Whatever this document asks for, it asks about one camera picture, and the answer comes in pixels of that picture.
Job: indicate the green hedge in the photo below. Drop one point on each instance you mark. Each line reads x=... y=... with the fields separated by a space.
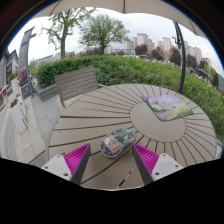
x=133 y=71

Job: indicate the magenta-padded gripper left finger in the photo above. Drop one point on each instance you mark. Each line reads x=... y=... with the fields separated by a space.
x=76 y=160

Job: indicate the tall dark sign pillar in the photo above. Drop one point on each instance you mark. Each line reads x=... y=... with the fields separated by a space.
x=24 y=53

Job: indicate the group of apartment buildings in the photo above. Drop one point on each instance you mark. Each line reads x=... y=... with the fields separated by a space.
x=166 y=45

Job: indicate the grey slatted chair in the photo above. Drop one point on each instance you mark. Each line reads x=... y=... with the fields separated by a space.
x=75 y=83

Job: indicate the round leafy tree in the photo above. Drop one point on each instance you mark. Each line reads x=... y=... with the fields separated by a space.
x=101 y=31

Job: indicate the floral print mouse pad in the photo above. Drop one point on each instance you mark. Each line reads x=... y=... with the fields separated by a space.
x=166 y=107

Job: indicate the beige patio umbrella canopy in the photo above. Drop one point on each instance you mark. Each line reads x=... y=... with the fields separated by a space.
x=100 y=5

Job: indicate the dark curved umbrella pole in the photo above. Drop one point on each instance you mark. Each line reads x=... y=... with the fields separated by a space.
x=182 y=60

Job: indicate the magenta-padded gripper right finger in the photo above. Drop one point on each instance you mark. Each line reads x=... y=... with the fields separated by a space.
x=146 y=159

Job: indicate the thin sparse tree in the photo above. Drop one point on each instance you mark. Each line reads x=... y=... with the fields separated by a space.
x=62 y=43

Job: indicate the white planter box with flowers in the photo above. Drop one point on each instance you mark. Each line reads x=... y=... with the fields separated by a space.
x=18 y=116

